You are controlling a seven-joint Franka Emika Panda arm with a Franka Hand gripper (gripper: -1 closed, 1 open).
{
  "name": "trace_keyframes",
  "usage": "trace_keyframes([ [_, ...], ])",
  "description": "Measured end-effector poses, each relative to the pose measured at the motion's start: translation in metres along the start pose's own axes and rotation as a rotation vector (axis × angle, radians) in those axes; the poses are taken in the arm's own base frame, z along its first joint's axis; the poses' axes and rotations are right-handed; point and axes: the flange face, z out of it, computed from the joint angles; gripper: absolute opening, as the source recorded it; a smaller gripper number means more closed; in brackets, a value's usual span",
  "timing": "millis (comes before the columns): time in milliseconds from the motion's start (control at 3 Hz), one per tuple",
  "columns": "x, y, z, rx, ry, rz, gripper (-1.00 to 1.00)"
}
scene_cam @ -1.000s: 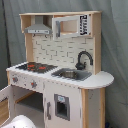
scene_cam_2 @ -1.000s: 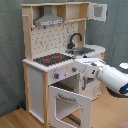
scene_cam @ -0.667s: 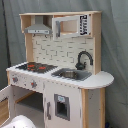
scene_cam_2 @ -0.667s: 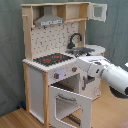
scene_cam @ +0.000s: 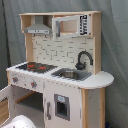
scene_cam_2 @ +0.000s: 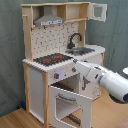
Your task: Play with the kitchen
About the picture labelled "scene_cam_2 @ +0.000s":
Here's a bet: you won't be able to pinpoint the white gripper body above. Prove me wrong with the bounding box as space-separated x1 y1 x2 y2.
72 58 98 81

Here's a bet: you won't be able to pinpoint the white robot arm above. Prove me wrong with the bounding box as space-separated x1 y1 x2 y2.
73 59 128 104

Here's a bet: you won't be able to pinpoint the wooden toy kitchen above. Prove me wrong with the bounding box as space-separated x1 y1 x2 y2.
22 2 105 128

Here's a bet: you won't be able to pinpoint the grey metal sink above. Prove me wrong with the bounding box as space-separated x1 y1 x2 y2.
66 47 94 56

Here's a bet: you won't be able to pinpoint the black toy faucet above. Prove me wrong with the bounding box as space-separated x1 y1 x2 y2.
67 33 82 49

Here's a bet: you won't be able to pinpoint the left stove knob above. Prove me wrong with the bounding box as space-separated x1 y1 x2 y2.
54 73 60 79

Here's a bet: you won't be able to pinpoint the black stovetop red burners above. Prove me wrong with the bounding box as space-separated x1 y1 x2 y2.
34 53 71 67

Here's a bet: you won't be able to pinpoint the white oven door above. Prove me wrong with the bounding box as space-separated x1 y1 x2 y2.
49 86 92 128

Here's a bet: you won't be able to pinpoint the white microwave cabinet door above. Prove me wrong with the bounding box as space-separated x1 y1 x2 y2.
87 3 107 22

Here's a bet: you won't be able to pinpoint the grey range hood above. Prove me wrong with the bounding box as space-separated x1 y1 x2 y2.
34 5 64 27

